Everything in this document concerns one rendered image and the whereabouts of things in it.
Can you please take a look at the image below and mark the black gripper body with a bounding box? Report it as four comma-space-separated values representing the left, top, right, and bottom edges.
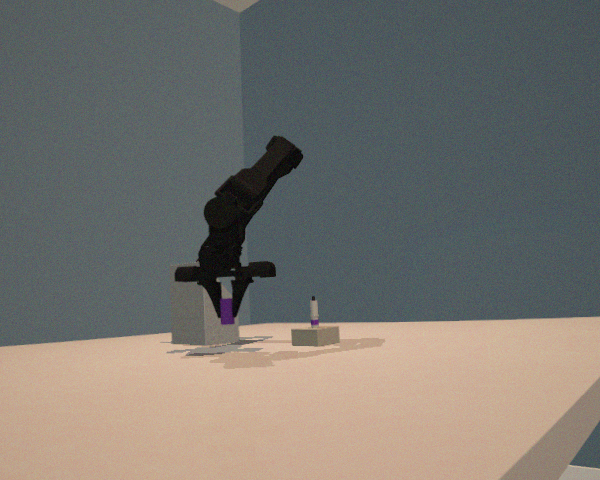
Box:
175, 234, 276, 282

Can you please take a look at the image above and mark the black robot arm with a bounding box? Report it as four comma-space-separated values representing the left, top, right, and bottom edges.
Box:
196, 136, 303, 272

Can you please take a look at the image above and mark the white marker with purple band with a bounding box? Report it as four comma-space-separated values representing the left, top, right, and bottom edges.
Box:
310, 296, 319, 328

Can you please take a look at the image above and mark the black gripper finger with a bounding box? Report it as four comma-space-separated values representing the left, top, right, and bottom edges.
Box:
197, 282, 222, 318
231, 280, 254, 317

